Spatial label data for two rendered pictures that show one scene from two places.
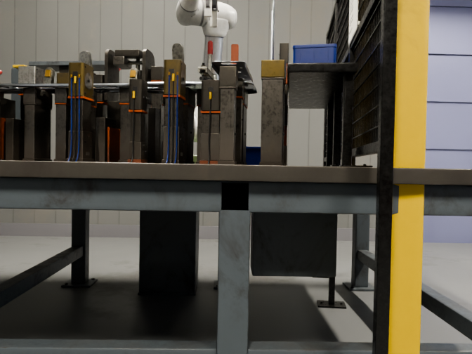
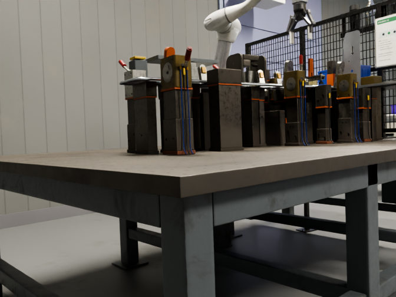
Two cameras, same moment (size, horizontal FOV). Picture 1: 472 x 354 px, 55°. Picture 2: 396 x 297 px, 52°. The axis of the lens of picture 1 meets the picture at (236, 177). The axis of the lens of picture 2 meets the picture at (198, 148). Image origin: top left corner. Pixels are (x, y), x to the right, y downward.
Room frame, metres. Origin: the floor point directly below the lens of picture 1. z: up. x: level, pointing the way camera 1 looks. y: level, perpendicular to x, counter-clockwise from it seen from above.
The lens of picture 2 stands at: (0.49, 2.15, 0.78)
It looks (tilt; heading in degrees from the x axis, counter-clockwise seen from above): 2 degrees down; 319
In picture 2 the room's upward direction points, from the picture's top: 2 degrees counter-clockwise
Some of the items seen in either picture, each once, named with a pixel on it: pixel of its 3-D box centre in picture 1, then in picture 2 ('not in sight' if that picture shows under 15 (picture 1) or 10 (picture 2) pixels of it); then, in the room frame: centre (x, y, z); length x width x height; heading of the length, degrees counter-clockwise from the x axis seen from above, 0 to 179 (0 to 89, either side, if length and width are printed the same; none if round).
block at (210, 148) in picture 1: (211, 123); (362, 115); (1.53, 0.08, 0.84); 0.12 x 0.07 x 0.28; 173
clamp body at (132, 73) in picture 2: not in sight; (135, 112); (2.05, 1.16, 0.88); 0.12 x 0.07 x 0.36; 173
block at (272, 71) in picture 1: (272, 114); (372, 108); (1.58, -0.12, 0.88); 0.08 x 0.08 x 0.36; 83
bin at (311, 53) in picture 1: (315, 70); (343, 78); (1.86, -0.32, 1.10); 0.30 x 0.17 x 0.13; 167
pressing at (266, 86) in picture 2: (81, 87); (257, 86); (1.80, 0.62, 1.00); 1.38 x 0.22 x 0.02; 83
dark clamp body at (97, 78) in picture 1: (101, 120); not in sight; (2.02, 0.60, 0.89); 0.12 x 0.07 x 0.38; 173
